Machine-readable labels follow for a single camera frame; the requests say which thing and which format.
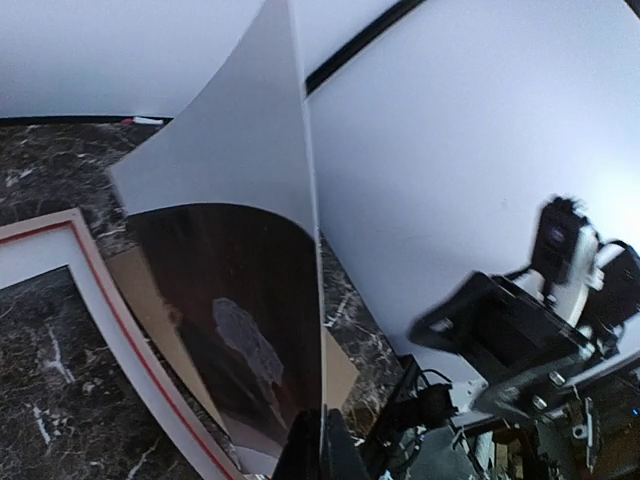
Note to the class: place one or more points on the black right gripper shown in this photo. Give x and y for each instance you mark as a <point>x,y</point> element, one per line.
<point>503,329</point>

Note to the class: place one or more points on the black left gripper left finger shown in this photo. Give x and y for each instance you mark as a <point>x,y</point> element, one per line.
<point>300,457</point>

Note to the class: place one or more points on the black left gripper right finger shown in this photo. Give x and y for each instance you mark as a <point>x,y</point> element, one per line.
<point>342,460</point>

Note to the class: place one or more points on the brown cardboard backing board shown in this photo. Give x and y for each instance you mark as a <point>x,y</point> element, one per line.
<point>134,279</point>

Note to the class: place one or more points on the dark flower photo print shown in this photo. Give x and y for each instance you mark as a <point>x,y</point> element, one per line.
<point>222,203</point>

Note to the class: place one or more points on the red wooden picture frame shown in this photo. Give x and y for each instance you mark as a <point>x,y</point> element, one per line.
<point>115,320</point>

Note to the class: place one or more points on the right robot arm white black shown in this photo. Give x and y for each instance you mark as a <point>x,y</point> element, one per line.
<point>417,407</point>

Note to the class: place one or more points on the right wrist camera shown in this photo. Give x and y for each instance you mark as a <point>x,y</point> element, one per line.
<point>565,245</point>

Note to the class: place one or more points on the right black corner post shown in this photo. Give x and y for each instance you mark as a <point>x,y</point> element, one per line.
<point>359,42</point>

